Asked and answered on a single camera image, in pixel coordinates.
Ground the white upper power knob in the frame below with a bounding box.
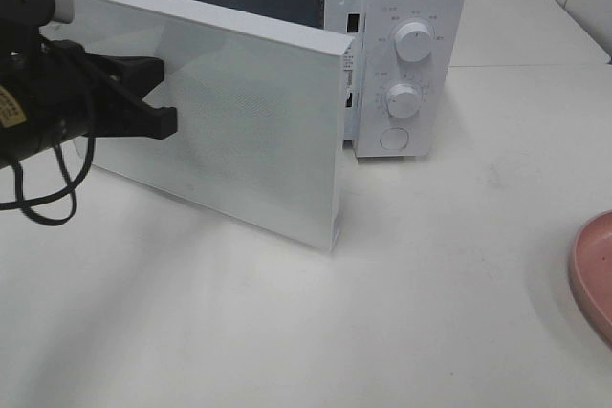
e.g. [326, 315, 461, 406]
[393, 18, 434, 63]

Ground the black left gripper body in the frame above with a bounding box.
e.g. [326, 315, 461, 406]
[23, 39, 178, 140]

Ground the pink round plate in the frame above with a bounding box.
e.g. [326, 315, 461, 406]
[568, 210, 611, 347]

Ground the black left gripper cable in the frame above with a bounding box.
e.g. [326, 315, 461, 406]
[0, 42, 97, 226]

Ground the white timer knob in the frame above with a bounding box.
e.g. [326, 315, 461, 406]
[385, 83, 422, 118]

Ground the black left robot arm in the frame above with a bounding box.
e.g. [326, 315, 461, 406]
[1, 40, 178, 161]

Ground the white round door button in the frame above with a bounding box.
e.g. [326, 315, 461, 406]
[380, 127, 409, 151]

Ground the white microwave door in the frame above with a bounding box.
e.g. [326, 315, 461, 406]
[44, 0, 351, 250]

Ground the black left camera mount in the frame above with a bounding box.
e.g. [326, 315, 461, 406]
[1, 0, 75, 61]

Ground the white warning label sticker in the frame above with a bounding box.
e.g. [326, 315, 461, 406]
[342, 47, 355, 89]

